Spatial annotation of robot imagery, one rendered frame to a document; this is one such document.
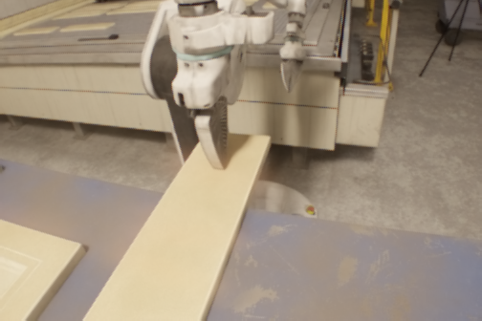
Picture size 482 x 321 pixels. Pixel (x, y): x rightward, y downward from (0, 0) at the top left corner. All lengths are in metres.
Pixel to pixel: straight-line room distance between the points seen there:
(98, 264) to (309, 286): 0.27
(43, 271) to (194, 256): 0.20
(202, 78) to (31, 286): 0.34
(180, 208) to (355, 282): 0.25
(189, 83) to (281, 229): 0.23
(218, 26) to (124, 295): 0.33
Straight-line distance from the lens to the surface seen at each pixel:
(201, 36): 0.40
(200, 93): 0.42
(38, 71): 2.81
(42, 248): 0.52
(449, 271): 0.47
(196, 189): 0.51
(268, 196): 1.57
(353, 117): 1.89
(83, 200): 0.59
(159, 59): 0.73
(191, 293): 0.39
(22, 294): 0.48
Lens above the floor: 1.39
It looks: 33 degrees down
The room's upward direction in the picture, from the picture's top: 5 degrees counter-clockwise
